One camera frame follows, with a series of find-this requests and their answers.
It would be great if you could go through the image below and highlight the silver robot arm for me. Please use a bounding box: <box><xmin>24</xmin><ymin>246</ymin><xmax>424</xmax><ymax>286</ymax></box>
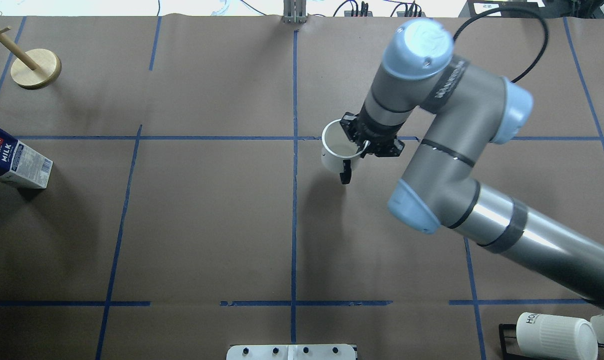
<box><xmin>339</xmin><ymin>18</ymin><xmax>604</xmax><ymax>311</ymax></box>

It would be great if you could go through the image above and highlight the wooden mug tree stand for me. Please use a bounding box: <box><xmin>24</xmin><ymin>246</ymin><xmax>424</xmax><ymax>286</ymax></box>
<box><xmin>0</xmin><ymin>28</ymin><xmax>62</xmax><ymax>90</ymax></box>

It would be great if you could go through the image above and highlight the white smiley mug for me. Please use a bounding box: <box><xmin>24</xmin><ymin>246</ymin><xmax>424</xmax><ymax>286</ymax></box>
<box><xmin>321</xmin><ymin>119</ymin><xmax>361</xmax><ymax>174</ymax></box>

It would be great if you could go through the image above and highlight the white ribbed mug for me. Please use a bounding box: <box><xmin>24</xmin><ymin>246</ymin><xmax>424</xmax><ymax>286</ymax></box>
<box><xmin>516</xmin><ymin>312</ymin><xmax>599</xmax><ymax>360</ymax></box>

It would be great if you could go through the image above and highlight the black power box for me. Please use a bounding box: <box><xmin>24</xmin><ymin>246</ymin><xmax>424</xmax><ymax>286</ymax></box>
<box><xmin>459</xmin><ymin>0</ymin><xmax>544</xmax><ymax>19</ymax></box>

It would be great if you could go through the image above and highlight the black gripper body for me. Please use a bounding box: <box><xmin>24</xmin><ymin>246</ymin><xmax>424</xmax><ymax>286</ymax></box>
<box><xmin>340</xmin><ymin>112</ymin><xmax>405</xmax><ymax>158</ymax></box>

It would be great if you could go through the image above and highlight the aluminium frame post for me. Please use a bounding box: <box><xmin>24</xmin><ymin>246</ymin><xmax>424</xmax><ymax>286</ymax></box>
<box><xmin>282</xmin><ymin>0</ymin><xmax>308</xmax><ymax>24</ymax></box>

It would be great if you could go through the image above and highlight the white camera pole base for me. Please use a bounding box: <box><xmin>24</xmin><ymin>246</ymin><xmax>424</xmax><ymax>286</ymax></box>
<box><xmin>226</xmin><ymin>343</ymin><xmax>359</xmax><ymax>360</ymax></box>

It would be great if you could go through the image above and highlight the black camera cable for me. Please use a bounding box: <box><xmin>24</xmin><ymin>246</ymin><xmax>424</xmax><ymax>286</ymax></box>
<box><xmin>452</xmin><ymin>9</ymin><xmax>550</xmax><ymax>85</ymax></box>

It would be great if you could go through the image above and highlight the blue white milk carton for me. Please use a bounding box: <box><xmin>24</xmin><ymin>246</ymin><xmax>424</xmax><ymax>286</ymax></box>
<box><xmin>0</xmin><ymin>129</ymin><xmax>53</xmax><ymax>190</ymax></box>

